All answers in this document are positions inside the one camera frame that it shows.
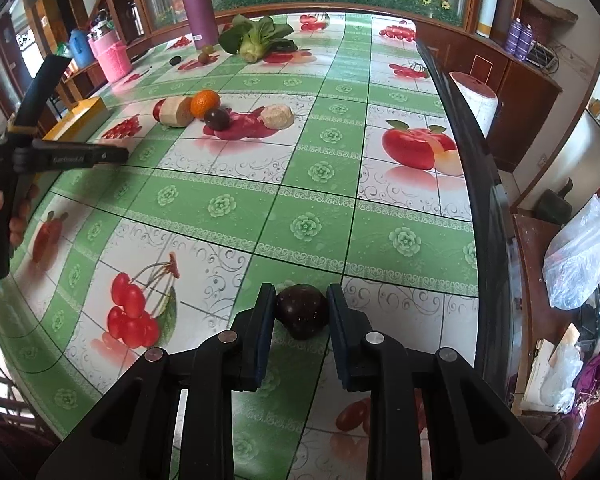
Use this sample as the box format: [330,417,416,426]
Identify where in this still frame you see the yellow rimmed white tray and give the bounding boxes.
[43,96,111,142]

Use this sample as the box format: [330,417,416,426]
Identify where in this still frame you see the red tomato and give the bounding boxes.
[151,99,166,122]

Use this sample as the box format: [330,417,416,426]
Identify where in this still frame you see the blue plastic jug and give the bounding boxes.
[69,28,95,70]

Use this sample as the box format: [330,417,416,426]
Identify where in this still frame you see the white plastic bag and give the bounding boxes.
[542,194,600,311]

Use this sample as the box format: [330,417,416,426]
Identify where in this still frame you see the dark purple plum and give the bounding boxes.
[204,106,232,131]

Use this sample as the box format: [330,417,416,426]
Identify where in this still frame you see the orange tangerine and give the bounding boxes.
[189,89,221,119]

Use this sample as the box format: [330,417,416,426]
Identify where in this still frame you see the person left hand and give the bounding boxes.
[0,184,41,250]

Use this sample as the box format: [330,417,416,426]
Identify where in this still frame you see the green bok choy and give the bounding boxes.
[219,14,298,64]

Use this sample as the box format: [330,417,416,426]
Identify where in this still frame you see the purple thermos bottle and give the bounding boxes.
[183,0,219,50]

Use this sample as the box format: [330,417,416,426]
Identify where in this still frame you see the purple striped bottles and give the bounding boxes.
[504,18,533,61]

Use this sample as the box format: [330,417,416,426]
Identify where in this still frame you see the pink crochet covered jar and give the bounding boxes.
[88,30,132,84]

